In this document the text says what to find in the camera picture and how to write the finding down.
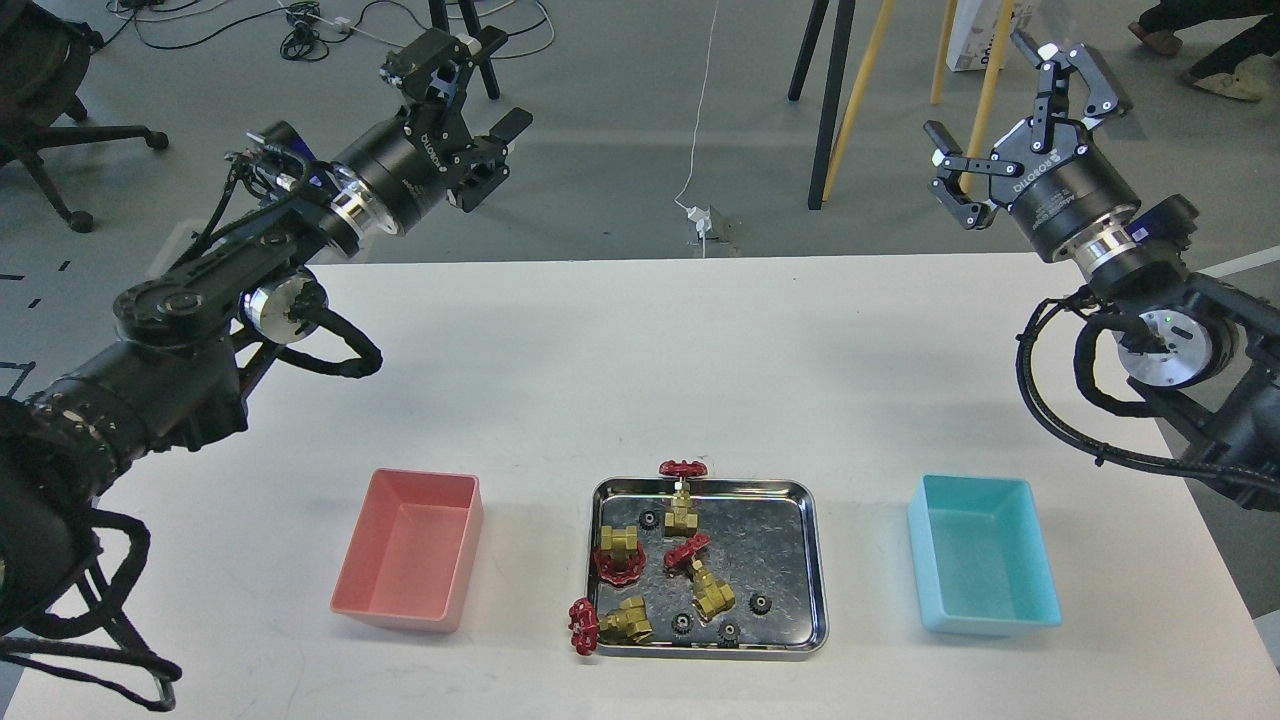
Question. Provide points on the pink plastic box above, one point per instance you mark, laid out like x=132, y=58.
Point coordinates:
x=410, y=557

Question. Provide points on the white power adapter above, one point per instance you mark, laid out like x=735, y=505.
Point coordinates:
x=712, y=229

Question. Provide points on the blue plastic box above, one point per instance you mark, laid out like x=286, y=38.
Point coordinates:
x=979, y=559

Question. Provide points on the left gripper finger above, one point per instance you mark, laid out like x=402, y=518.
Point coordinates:
x=437, y=67
x=481, y=167

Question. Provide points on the shiny metal tray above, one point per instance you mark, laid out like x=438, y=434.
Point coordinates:
x=763, y=538

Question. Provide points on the black tripod legs left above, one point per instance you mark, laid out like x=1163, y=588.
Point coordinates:
x=440, y=19

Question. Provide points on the yellow wooden leg left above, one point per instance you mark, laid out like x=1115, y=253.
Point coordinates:
x=853, y=104

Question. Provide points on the yellow wooden leg right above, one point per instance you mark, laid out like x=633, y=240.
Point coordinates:
x=996, y=60

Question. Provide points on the person's shoes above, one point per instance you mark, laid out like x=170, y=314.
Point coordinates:
x=1217, y=73

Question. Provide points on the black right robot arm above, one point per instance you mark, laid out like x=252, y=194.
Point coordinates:
x=1157, y=340

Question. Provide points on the brass valve top red handle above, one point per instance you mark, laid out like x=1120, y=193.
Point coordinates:
x=681, y=518

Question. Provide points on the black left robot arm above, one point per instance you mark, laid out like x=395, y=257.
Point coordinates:
x=194, y=342

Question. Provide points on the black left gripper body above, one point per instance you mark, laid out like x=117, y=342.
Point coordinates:
x=406, y=163

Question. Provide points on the black stand legs right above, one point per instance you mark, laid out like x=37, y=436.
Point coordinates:
x=822, y=164

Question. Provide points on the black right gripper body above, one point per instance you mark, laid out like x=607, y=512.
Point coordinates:
x=1061, y=191

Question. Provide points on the black office chair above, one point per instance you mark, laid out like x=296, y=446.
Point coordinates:
x=44, y=60

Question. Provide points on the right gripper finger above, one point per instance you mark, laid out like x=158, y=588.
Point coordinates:
x=952, y=165
x=1105, y=98

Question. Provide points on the brass valve red handle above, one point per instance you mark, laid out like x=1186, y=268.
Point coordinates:
x=710, y=594
x=681, y=518
x=618, y=556
x=628, y=624

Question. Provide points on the brass valve bottom red handle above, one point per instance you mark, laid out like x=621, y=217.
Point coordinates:
x=628, y=624

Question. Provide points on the white cardboard box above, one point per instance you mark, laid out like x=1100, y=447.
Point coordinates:
x=972, y=35

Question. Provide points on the yellow wooden leg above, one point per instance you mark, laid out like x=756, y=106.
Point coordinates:
x=853, y=104
x=996, y=60

